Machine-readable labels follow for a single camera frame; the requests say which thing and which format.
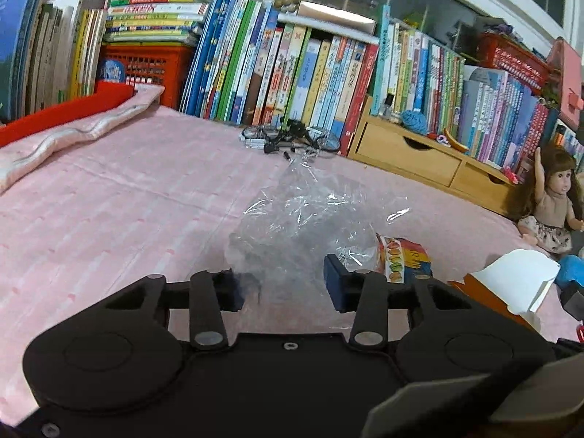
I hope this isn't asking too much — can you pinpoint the grey rectangular box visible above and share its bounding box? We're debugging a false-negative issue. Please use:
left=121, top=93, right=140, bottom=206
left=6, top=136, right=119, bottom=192
left=561, top=283, right=584, bottom=320

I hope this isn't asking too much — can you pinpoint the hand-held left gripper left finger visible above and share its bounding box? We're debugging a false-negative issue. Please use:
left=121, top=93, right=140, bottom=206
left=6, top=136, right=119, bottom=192
left=105, top=270, right=245, bottom=351

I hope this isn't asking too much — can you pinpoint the brown-haired doll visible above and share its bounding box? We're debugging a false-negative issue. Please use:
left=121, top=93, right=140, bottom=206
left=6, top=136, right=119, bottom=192
left=506, top=143, right=584, bottom=256

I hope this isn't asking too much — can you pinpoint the grey flat box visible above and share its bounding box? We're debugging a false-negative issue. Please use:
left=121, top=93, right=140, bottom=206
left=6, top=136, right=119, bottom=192
left=296, top=2, right=377, bottom=35

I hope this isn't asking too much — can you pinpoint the clear plastic bag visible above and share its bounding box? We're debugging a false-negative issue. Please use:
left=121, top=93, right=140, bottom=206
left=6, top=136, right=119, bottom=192
left=228, top=155, right=411, bottom=295

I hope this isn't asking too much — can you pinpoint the blue cat plush open mouth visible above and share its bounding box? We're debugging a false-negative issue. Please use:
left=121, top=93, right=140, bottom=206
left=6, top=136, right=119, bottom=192
left=557, top=255, right=584, bottom=293

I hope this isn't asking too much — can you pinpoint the row of leaning picture books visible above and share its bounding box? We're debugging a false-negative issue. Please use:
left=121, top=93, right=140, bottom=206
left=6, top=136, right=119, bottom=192
left=0, top=0, right=108, bottom=124

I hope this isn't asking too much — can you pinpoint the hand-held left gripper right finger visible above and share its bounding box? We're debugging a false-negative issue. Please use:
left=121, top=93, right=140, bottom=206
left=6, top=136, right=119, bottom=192
left=323, top=254, right=480, bottom=351

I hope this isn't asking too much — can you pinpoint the wooden boat-shaped dish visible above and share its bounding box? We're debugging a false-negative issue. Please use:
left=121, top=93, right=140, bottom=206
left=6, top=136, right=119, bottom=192
left=445, top=128, right=468, bottom=153

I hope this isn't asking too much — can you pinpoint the torn orange and white carton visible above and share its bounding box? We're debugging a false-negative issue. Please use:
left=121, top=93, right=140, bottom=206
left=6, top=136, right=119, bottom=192
left=449, top=249, right=562, bottom=329

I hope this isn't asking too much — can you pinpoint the row of small books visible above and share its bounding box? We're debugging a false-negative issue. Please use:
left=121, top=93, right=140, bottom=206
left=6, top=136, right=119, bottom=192
left=552, top=123, right=584, bottom=165

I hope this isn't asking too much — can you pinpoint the stack of flat books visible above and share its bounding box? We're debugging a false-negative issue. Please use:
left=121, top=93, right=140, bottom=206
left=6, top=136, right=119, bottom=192
left=105, top=0, right=211, bottom=46

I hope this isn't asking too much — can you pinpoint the blue yarn ball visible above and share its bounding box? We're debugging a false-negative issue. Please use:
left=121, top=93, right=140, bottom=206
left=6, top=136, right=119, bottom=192
left=401, top=109, right=430, bottom=135

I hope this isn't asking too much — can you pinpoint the pink cardboard box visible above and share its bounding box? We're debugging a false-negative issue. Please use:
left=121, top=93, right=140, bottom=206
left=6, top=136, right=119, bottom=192
left=547, top=39, right=584, bottom=124

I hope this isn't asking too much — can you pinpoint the red plastic crate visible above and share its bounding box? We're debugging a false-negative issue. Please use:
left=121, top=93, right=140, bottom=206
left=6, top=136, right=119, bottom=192
left=98, top=43, right=195, bottom=110

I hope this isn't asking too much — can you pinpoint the row of tall picture books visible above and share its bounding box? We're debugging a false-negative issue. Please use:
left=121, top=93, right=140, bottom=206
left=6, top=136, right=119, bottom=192
left=180, top=0, right=379, bottom=151

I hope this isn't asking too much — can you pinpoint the black model bicycle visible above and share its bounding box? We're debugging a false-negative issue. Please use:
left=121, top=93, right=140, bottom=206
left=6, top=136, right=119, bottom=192
left=239, top=119, right=341, bottom=160

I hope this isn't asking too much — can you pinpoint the wooden drawer organizer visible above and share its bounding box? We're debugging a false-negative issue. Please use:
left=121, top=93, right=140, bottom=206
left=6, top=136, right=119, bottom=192
left=349, top=96, right=516, bottom=204

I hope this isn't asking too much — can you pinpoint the red plastic basket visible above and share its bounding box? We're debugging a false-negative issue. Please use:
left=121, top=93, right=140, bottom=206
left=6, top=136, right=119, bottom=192
left=477, top=32, right=550, bottom=92

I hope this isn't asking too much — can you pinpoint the macaron print snack packet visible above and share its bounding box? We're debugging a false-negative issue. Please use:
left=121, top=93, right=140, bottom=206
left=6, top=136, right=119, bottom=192
left=376, top=233, right=432, bottom=284

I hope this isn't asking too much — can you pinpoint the row of thin paperback books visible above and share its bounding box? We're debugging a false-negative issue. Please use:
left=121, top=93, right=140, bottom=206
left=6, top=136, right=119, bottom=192
left=369, top=4, right=560, bottom=172

